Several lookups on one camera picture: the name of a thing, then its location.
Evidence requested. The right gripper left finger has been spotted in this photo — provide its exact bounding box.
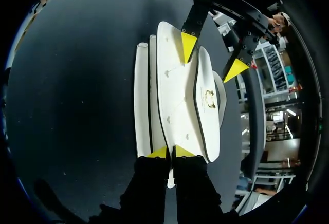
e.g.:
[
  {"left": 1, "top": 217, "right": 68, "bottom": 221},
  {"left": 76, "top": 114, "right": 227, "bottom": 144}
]
[{"left": 119, "top": 145, "right": 172, "bottom": 224}]

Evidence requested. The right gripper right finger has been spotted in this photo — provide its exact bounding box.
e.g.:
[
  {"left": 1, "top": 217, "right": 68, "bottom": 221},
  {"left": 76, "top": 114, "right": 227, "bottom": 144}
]
[{"left": 171, "top": 144, "right": 225, "bottom": 224}]

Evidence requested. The white handbag with strap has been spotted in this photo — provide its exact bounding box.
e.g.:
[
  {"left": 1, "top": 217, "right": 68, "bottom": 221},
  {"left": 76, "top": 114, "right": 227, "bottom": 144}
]
[{"left": 133, "top": 21, "right": 228, "bottom": 189}]

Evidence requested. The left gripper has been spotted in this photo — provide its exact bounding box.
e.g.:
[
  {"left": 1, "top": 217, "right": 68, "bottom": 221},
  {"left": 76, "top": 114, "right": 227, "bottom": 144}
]
[{"left": 176, "top": 0, "right": 283, "bottom": 84}]

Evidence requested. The person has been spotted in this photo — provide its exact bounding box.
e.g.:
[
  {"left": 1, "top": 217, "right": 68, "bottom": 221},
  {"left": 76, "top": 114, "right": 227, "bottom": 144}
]
[{"left": 267, "top": 12, "right": 294, "bottom": 45}]

